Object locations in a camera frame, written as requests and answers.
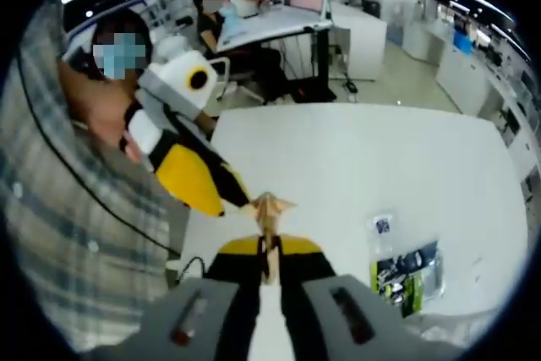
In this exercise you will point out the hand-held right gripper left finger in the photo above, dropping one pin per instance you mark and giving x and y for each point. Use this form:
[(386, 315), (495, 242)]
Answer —
[(198, 318)]

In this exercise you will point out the small brown packet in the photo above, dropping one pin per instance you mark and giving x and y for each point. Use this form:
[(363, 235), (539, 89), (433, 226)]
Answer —
[(268, 213)]

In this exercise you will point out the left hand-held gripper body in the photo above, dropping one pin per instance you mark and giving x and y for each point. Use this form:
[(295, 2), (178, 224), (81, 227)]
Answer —
[(173, 82)]

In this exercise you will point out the white desk black legs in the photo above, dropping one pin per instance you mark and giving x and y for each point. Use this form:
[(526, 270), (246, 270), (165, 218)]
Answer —
[(270, 27)]

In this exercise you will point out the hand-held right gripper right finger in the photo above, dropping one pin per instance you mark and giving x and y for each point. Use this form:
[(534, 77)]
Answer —
[(329, 318)]

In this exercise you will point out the clear plastic bag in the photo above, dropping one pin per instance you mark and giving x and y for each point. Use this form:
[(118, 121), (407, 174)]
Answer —
[(382, 230)]

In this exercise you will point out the person's left hand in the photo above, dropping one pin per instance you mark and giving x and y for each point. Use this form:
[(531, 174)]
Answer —
[(112, 124)]

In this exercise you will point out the person's head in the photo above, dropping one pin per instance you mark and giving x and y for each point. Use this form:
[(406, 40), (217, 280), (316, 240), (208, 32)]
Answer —
[(122, 23)]

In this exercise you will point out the long white counter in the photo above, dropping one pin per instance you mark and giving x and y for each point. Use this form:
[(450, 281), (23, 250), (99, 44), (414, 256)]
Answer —
[(460, 69)]

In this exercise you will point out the person in plaid shirt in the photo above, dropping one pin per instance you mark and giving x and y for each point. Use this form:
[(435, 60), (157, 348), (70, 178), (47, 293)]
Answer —
[(50, 230)]

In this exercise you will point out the green black packet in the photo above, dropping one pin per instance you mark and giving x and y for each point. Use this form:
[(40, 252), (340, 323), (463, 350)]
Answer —
[(406, 280)]

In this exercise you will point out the blue bin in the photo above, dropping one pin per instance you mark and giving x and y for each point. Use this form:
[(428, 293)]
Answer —
[(463, 42)]

